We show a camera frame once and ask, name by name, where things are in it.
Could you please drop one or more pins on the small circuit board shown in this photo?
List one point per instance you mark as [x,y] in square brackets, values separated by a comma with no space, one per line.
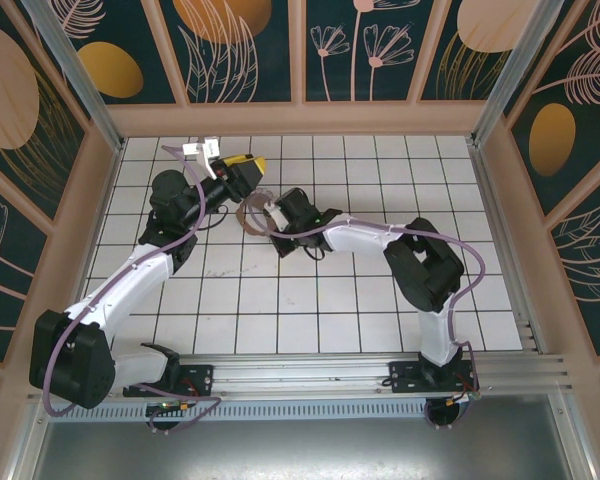
[172,407]

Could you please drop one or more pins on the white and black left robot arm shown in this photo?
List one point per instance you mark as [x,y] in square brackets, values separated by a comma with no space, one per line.
[125,285]

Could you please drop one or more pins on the aluminium corner post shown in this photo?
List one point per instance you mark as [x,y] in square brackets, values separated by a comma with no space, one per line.
[511,75]
[77,75]

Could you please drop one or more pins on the long aluminium base rail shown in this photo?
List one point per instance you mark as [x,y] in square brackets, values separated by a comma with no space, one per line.
[300,372]

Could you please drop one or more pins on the aluminium side rail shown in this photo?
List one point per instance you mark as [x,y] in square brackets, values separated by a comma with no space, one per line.
[495,215]

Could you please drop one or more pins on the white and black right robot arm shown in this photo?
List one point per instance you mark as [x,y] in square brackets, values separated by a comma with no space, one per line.
[360,237]

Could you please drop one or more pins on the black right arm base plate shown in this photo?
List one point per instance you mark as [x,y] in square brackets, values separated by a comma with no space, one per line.
[402,380]

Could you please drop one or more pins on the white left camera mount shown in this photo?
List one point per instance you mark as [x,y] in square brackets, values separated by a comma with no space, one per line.
[209,167]

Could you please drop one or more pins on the yellow power connector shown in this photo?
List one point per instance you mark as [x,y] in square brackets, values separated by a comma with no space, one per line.
[455,400]

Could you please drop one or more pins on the grey metal sheet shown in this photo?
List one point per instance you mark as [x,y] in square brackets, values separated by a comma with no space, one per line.
[300,450]

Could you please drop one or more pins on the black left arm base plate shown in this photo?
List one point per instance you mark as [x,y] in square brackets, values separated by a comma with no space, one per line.
[200,380]

